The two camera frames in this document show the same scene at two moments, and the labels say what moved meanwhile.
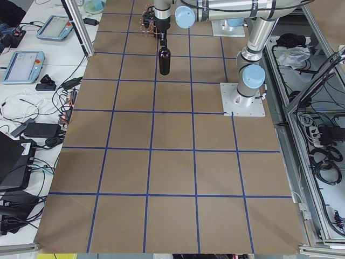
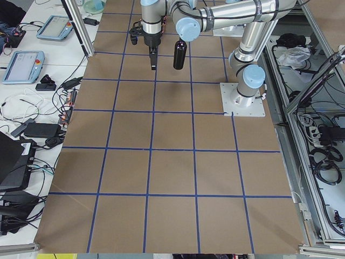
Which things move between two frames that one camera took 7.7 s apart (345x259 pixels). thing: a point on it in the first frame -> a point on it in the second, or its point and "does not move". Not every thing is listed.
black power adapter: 90,21 does not move
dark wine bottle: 164,60 -> 179,52
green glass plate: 94,6 does not move
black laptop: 17,156 does not move
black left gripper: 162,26 -> 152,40
